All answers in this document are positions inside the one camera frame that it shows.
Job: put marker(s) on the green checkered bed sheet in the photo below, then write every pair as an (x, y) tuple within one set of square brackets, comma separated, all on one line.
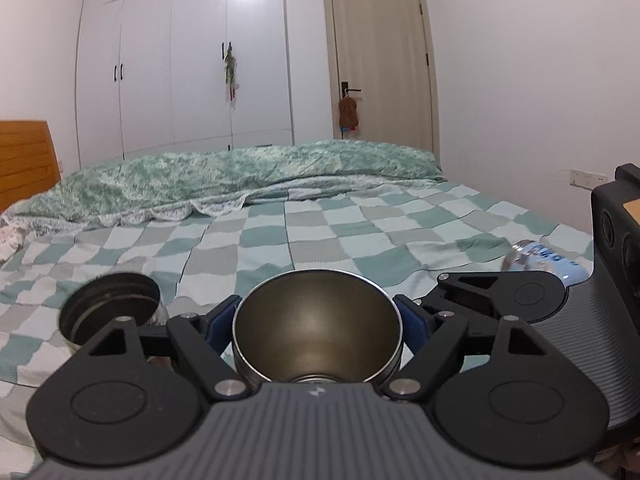
[(320, 240)]

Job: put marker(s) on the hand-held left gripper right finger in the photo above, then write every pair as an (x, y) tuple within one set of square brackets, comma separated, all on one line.
[(413, 321)]

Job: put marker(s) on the green patterned quilt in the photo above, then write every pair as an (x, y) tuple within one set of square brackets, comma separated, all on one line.
[(240, 175)]

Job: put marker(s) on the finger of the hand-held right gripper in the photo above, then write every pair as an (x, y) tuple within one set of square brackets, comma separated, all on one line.
[(470, 294)]

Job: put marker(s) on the wooden headboard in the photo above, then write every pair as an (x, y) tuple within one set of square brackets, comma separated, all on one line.
[(25, 160)]

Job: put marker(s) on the beige door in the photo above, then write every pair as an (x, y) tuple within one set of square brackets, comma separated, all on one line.
[(380, 60)]

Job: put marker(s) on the wide stainless steel cup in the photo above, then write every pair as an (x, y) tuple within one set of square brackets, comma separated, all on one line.
[(316, 320)]

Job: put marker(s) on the clear bottle with blue label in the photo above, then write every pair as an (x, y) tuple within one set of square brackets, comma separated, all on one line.
[(542, 260)]

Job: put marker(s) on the narrow stainless steel cup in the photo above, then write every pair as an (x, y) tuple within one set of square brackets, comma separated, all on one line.
[(107, 305)]

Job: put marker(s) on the floral pillow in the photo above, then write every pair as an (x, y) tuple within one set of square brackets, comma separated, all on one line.
[(9, 240)]

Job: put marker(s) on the white wall socket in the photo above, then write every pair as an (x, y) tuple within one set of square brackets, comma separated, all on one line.
[(589, 178)]

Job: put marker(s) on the hanging green plant ornament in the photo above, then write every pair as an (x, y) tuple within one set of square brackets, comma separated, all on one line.
[(230, 67)]

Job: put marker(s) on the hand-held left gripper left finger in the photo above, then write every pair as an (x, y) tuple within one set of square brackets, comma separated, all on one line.
[(220, 324)]

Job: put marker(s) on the white wardrobe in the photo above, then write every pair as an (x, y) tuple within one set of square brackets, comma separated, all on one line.
[(175, 60)]

